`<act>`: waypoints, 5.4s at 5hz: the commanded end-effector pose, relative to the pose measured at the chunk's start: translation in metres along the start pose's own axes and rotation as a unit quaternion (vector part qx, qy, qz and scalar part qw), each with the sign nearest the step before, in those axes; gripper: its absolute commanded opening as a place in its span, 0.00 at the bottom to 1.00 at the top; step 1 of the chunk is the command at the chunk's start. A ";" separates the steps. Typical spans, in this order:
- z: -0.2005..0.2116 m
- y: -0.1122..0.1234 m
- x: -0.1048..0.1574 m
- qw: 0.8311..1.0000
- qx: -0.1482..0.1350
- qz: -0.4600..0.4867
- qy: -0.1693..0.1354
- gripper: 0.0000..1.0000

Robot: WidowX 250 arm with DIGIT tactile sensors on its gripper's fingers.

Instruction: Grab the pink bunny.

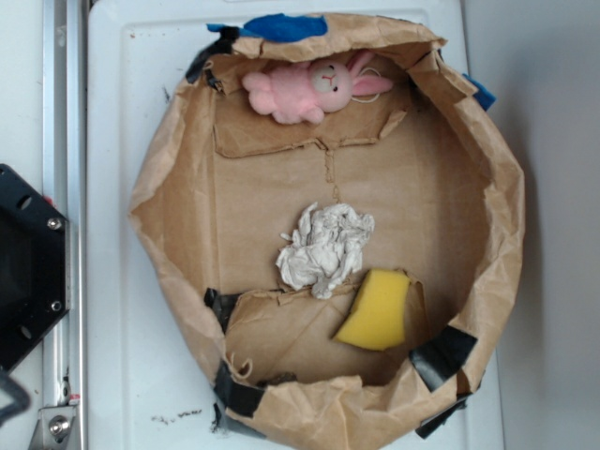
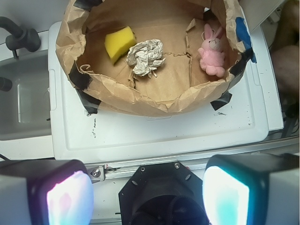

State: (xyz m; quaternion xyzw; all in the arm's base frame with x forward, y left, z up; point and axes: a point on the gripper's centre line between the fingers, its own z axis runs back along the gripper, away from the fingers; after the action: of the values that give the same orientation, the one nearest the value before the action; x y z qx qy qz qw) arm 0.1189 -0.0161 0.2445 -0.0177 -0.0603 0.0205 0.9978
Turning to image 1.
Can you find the pink plush bunny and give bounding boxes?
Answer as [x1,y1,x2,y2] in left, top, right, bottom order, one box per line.
[242,50,394,125]

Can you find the crumpled white paper towel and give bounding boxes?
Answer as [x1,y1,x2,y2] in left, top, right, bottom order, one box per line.
[276,202,375,300]

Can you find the brown paper bag bin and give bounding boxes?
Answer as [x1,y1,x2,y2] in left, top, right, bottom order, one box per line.
[129,14,525,449]

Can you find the yellow sponge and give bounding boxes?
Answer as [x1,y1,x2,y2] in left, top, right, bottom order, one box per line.
[334,269,411,351]

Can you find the small dark brown lump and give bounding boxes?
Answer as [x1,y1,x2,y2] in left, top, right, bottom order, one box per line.
[257,372,297,389]

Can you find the blue cloth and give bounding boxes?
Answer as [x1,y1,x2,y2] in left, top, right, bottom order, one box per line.
[206,13,328,43]

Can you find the white tray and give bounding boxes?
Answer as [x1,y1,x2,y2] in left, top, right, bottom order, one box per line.
[85,0,506,450]

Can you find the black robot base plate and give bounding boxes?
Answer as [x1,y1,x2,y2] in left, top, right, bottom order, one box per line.
[1,164,68,372]

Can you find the aluminium rail frame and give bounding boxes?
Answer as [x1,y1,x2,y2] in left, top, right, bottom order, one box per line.
[29,1,91,449]

